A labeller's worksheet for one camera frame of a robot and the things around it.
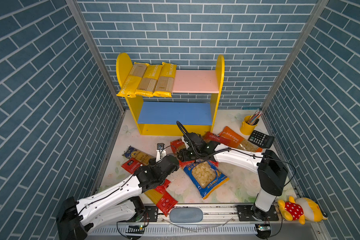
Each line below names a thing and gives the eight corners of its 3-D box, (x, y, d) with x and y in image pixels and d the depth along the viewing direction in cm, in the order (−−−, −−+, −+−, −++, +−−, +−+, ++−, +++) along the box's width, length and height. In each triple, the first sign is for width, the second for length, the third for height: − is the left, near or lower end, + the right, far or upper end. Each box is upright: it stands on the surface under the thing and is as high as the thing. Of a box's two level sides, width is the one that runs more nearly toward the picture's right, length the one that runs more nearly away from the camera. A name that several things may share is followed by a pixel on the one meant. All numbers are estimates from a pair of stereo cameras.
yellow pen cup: (242, 136, 106) (247, 128, 99) (235, 125, 113) (239, 117, 106) (252, 133, 108) (257, 125, 101) (245, 123, 114) (249, 115, 107)
